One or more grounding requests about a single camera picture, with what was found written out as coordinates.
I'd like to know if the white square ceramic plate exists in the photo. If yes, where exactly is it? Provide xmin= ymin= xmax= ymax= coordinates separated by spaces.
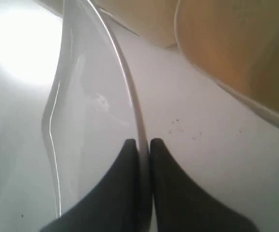
xmin=42 ymin=0 xmax=152 ymax=232

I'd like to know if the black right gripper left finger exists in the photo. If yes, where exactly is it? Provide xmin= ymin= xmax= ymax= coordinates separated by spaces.
xmin=41 ymin=139 xmax=140 ymax=232

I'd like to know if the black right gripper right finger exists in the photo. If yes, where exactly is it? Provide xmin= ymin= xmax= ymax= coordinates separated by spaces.
xmin=150 ymin=138 xmax=258 ymax=232

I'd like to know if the cream bin square mark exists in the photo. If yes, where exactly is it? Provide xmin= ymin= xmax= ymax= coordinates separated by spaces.
xmin=96 ymin=0 xmax=279 ymax=128

